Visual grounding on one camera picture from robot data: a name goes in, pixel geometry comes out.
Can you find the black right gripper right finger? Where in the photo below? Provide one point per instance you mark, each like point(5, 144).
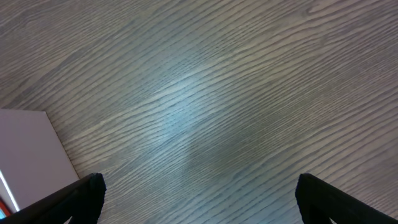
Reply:
point(322, 203)

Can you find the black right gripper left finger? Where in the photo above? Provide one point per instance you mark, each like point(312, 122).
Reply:
point(78, 203)

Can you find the white cardboard box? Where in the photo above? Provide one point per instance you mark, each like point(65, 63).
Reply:
point(34, 163)

